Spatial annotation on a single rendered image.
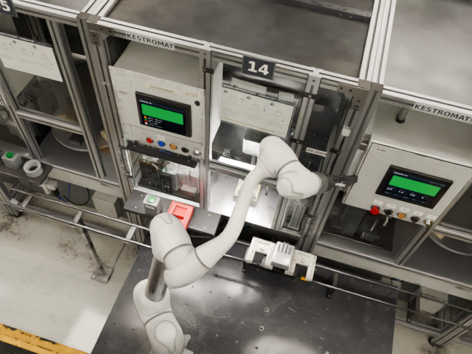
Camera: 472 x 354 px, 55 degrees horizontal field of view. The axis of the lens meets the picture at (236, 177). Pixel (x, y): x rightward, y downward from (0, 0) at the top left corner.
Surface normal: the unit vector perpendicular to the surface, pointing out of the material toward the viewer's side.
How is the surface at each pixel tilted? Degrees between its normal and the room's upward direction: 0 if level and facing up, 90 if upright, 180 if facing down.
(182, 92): 90
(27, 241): 0
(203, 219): 0
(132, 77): 90
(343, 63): 0
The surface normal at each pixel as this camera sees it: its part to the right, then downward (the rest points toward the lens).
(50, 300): 0.06, -0.58
